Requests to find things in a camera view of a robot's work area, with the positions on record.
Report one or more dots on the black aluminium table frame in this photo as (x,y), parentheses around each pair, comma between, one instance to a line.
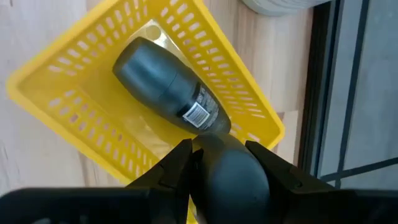
(317,93)

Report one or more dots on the yellow plastic basket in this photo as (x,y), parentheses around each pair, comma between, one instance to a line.
(77,93)

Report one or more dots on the packaged dark grey roll-on deodorant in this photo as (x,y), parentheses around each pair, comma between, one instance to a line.
(155,77)

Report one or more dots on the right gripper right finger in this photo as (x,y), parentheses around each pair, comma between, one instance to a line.
(295,193)

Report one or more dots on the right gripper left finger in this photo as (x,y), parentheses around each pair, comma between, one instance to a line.
(169,180)

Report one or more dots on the white wipes canister yellow label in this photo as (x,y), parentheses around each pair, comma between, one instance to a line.
(280,6)

